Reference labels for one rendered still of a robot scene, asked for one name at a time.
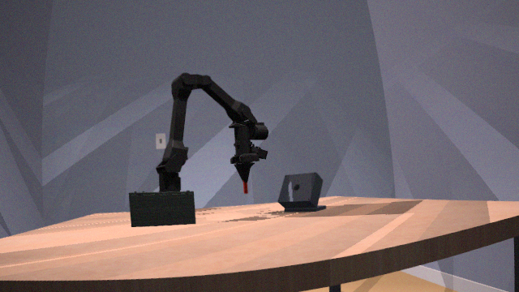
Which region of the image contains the grey metal panel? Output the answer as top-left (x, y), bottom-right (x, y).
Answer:
top-left (278, 173), bottom-right (327, 213)

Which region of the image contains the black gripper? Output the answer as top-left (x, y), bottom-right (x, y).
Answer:
top-left (230, 140), bottom-right (260, 183)

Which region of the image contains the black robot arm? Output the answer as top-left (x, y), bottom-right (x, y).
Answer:
top-left (156, 72), bottom-right (268, 192)

